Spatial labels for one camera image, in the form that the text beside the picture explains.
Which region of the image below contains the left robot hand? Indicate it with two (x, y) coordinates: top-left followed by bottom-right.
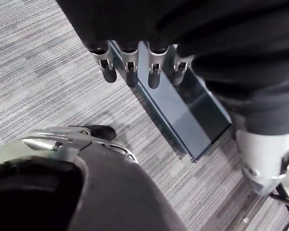
(55, 0), (289, 196)

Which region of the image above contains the dark metal shelf base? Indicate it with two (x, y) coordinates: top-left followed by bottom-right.
(109, 40), (233, 164)

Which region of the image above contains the dark robot foot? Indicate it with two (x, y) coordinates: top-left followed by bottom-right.
(84, 124), (117, 142)

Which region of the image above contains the black metal frame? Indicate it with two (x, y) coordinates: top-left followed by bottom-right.
(269, 183), (289, 231)

